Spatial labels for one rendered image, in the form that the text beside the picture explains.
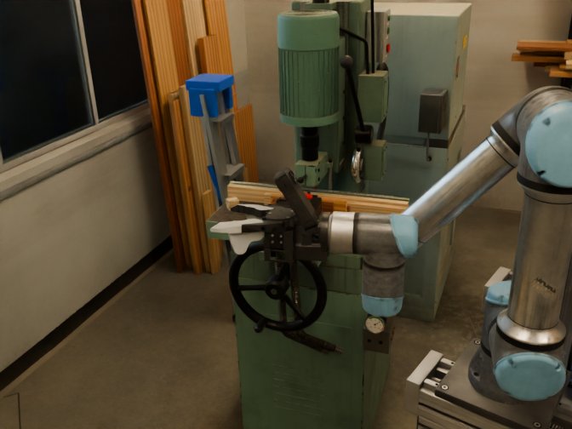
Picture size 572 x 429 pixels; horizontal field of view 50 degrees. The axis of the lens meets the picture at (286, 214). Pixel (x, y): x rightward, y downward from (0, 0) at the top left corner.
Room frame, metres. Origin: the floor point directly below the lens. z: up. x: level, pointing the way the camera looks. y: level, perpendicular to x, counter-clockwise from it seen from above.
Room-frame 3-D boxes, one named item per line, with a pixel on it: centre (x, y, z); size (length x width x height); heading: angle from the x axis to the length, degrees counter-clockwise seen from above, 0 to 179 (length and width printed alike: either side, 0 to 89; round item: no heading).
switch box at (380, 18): (2.04, -0.32, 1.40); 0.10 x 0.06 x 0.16; 161
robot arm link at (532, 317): (0.90, -0.43, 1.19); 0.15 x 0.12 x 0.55; 168
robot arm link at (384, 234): (0.96, -0.17, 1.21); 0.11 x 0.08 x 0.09; 78
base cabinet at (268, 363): (1.89, -0.12, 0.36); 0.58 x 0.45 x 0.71; 161
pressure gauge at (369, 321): (1.50, -0.26, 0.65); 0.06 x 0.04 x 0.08; 71
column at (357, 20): (2.06, -0.17, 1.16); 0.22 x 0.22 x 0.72; 71
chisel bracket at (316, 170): (1.80, -0.09, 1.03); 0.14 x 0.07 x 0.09; 161
